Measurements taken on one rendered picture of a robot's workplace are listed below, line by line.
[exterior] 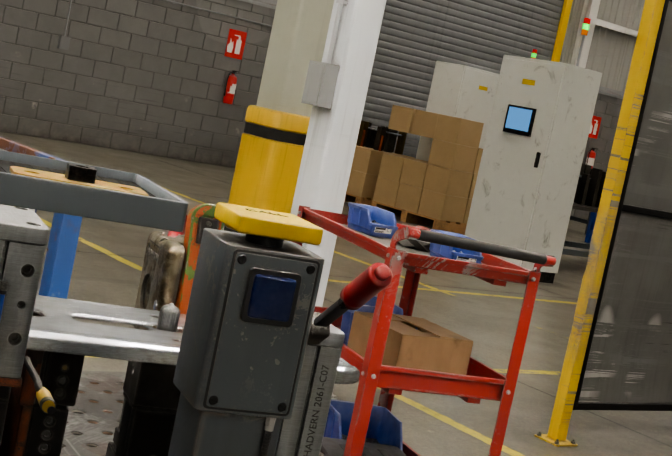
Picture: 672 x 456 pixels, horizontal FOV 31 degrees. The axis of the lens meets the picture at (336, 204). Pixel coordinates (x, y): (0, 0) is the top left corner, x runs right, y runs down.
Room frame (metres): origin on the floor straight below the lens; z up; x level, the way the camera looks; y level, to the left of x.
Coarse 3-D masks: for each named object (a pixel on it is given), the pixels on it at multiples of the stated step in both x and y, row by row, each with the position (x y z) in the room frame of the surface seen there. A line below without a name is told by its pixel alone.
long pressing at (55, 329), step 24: (48, 312) 1.11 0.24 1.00; (72, 312) 1.14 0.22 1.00; (96, 312) 1.16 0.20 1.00; (120, 312) 1.18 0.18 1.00; (144, 312) 1.21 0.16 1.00; (48, 336) 1.02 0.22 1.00; (72, 336) 1.03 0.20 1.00; (96, 336) 1.04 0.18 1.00; (120, 336) 1.08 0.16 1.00; (144, 336) 1.10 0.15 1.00; (168, 336) 1.12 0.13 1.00; (144, 360) 1.05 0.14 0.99; (168, 360) 1.06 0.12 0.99
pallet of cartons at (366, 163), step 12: (360, 156) 15.38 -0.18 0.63; (372, 156) 15.28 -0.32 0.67; (408, 156) 15.71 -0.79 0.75; (360, 168) 15.35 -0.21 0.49; (372, 168) 15.31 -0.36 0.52; (360, 180) 15.31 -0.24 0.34; (372, 180) 15.34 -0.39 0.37; (348, 192) 15.44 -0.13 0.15; (360, 192) 15.27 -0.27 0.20; (372, 192) 15.37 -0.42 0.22
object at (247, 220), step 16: (224, 208) 0.82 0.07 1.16; (240, 208) 0.83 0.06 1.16; (256, 208) 0.85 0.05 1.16; (240, 224) 0.79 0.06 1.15; (256, 224) 0.79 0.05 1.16; (272, 224) 0.80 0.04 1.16; (288, 224) 0.80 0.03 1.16; (304, 224) 0.81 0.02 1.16; (256, 240) 0.82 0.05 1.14; (272, 240) 0.82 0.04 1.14; (288, 240) 0.81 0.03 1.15; (304, 240) 0.81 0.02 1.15; (320, 240) 0.81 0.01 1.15
